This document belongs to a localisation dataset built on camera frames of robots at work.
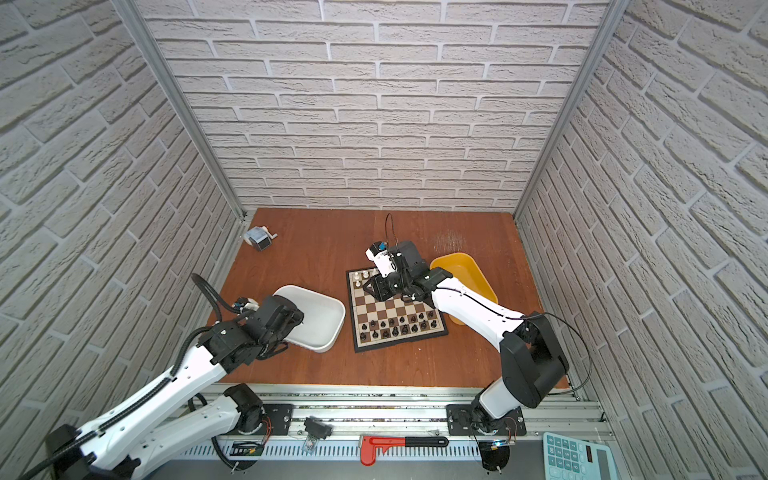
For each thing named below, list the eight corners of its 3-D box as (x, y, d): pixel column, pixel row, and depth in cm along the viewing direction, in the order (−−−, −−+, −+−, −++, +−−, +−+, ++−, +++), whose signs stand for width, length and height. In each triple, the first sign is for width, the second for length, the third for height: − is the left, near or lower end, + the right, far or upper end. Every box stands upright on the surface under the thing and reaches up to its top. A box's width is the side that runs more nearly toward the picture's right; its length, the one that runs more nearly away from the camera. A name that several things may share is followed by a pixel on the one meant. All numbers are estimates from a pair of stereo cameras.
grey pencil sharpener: (245, 242, 111) (241, 235, 108) (261, 230, 116) (257, 222, 112) (262, 252, 109) (258, 245, 105) (277, 239, 113) (274, 232, 109)
